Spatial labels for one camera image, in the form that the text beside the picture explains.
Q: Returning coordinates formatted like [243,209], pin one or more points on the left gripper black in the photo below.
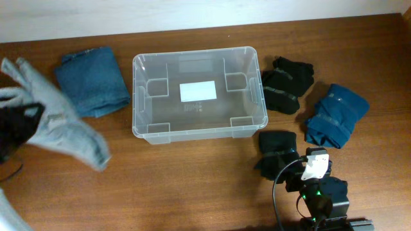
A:
[16,122]

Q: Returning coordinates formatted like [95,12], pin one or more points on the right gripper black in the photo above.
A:
[294,185]

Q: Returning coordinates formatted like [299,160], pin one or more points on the black taped garment bundle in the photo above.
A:
[278,149]
[285,84]

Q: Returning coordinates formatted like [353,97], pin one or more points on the light blue jeans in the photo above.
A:
[60,128]

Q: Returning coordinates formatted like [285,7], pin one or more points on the blue taped sweater bundle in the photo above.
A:
[335,117]

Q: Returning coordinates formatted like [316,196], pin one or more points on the dark blue jeans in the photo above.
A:
[92,80]

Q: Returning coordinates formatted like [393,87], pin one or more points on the clear plastic storage container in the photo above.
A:
[193,95]

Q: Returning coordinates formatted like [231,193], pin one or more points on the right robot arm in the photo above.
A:
[325,196]

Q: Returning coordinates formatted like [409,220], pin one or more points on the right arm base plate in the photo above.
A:
[363,225]

